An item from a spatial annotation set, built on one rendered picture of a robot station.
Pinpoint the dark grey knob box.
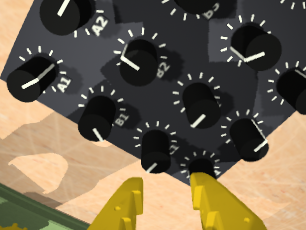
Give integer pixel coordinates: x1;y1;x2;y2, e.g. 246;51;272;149
0;0;306;186

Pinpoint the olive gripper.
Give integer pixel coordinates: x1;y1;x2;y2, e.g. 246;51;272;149
87;172;267;230

